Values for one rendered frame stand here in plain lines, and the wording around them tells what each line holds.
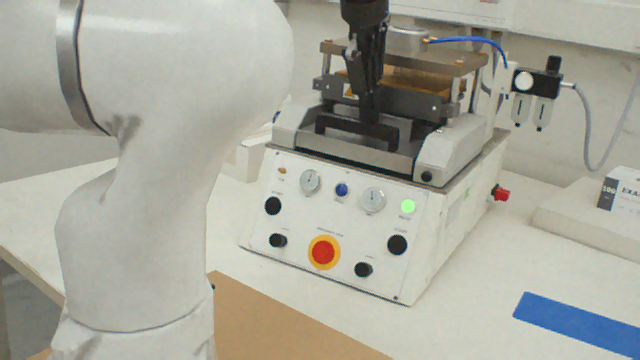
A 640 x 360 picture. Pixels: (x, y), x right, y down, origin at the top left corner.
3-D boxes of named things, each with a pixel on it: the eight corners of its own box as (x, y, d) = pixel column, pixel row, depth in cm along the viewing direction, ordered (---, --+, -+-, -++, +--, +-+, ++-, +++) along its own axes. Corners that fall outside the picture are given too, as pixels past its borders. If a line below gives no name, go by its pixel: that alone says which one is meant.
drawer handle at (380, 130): (319, 131, 109) (321, 109, 108) (397, 150, 103) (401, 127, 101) (313, 133, 107) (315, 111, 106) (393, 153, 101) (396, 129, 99)
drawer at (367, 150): (364, 117, 135) (368, 82, 132) (462, 139, 125) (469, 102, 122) (295, 149, 110) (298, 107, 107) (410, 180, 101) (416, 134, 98)
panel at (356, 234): (246, 248, 112) (275, 149, 112) (399, 302, 99) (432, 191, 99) (240, 247, 110) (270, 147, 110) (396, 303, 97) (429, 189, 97)
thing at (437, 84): (369, 79, 130) (374, 34, 126) (471, 100, 121) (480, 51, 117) (331, 93, 116) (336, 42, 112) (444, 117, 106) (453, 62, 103)
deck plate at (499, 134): (368, 103, 151) (369, 99, 151) (511, 133, 137) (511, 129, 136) (264, 147, 113) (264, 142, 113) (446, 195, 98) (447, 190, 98)
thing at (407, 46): (369, 72, 137) (375, 12, 132) (508, 99, 124) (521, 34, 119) (315, 90, 117) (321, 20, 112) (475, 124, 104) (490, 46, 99)
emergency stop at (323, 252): (312, 260, 106) (318, 237, 107) (332, 267, 105) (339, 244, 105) (308, 259, 105) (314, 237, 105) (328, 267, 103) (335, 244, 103)
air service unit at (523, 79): (491, 118, 127) (505, 46, 121) (565, 134, 120) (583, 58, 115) (485, 123, 122) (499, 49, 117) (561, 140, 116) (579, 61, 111)
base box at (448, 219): (361, 169, 157) (369, 103, 151) (509, 208, 141) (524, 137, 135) (237, 247, 113) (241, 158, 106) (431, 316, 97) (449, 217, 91)
